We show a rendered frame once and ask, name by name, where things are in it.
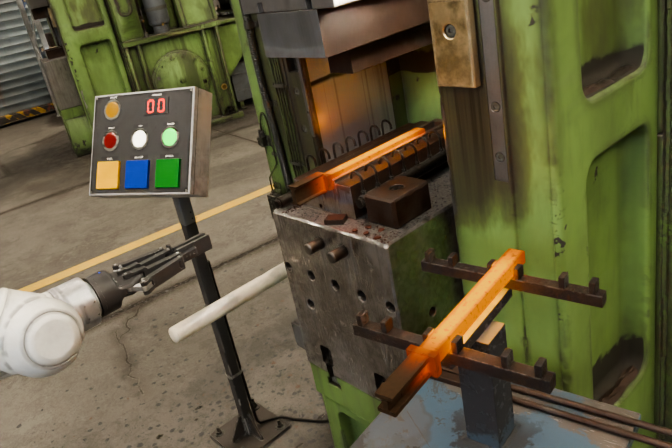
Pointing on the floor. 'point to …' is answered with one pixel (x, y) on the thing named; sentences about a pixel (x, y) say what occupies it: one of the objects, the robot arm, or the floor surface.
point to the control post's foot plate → (232, 433)
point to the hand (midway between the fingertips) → (192, 247)
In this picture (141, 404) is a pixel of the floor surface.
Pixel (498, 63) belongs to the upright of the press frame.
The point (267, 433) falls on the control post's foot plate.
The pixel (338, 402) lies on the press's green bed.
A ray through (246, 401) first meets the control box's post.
